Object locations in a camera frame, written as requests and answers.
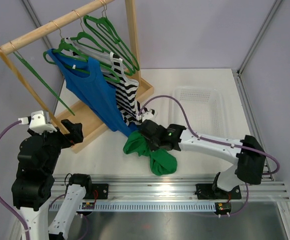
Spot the green tank top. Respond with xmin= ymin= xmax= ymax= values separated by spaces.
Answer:
xmin=123 ymin=131 xmax=178 ymax=176

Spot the blue tank top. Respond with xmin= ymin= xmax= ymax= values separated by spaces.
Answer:
xmin=47 ymin=48 xmax=137 ymax=137

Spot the black white striped tank top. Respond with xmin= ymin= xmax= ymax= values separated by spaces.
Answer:
xmin=64 ymin=37 xmax=149 ymax=125

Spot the green hanger of blue top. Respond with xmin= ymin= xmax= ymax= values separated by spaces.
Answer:
xmin=43 ymin=22 xmax=120 ymax=84

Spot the green hanger of striped top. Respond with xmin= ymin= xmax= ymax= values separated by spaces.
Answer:
xmin=67 ymin=11 xmax=137 ymax=76

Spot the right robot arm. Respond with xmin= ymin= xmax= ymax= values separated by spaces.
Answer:
xmin=140 ymin=120 xmax=266 ymax=200

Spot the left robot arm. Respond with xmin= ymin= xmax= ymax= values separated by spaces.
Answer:
xmin=11 ymin=119 xmax=93 ymax=240

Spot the empty green hanger rear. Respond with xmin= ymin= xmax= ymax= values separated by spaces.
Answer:
xmin=96 ymin=0 xmax=123 ymax=44

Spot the empty green hanger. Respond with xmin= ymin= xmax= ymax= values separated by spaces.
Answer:
xmin=96 ymin=0 xmax=123 ymax=44
xmin=83 ymin=15 xmax=140 ymax=75

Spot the empty green hanger front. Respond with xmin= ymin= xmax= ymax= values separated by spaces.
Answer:
xmin=83 ymin=15 xmax=140 ymax=75

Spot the wooden clothes rack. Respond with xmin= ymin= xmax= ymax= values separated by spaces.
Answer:
xmin=0 ymin=0 xmax=154 ymax=154

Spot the white plastic basket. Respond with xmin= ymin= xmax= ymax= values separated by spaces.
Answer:
xmin=172 ymin=86 xmax=228 ymax=138

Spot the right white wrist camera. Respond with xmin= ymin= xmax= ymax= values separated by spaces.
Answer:
xmin=136 ymin=108 xmax=157 ymax=123

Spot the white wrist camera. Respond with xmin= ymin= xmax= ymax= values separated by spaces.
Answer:
xmin=136 ymin=108 xmax=157 ymax=123
xmin=18 ymin=110 xmax=57 ymax=134

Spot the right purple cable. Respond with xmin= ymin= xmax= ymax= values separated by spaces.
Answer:
xmin=137 ymin=94 xmax=282 ymax=216

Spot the purple cable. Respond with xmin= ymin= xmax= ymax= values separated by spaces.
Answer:
xmin=0 ymin=119 xmax=33 ymax=240
xmin=137 ymin=94 xmax=282 ymax=216

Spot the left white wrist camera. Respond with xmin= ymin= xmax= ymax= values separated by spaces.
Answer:
xmin=18 ymin=110 xmax=57 ymax=134

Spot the aluminium mounting rail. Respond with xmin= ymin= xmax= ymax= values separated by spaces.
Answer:
xmin=41 ymin=174 xmax=290 ymax=203

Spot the white slotted cable duct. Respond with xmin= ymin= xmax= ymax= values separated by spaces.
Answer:
xmin=48 ymin=202 xmax=217 ymax=213

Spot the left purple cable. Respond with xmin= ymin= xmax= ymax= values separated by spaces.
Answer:
xmin=0 ymin=119 xmax=33 ymax=240

